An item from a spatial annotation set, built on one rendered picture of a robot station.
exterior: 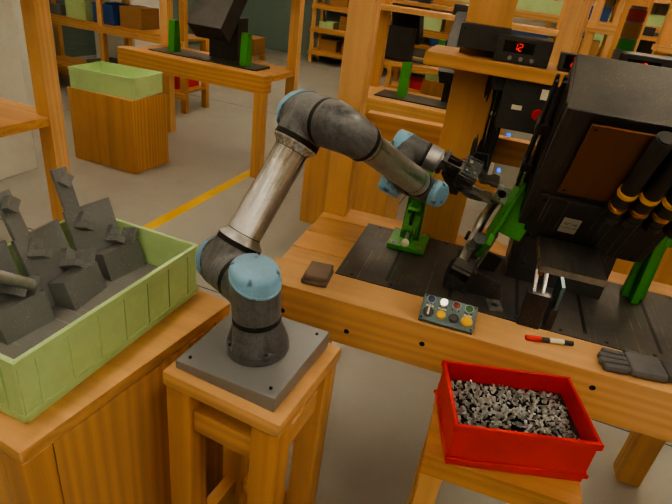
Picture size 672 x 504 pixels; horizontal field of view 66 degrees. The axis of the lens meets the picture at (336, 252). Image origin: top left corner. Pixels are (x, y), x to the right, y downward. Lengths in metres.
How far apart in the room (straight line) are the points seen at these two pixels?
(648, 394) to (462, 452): 0.55
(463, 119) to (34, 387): 1.45
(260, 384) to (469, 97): 1.15
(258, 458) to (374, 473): 1.01
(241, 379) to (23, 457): 0.46
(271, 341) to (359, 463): 1.12
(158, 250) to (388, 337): 0.75
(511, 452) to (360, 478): 1.06
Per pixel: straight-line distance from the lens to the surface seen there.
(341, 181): 2.00
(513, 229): 1.57
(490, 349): 1.48
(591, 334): 1.67
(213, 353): 1.31
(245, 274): 1.16
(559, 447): 1.26
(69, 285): 1.53
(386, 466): 2.27
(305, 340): 1.33
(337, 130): 1.20
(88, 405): 1.35
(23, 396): 1.30
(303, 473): 1.66
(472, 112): 1.85
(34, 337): 1.48
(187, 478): 1.53
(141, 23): 7.07
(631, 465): 2.59
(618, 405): 1.59
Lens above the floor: 1.71
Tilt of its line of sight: 28 degrees down
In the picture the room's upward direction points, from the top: 8 degrees clockwise
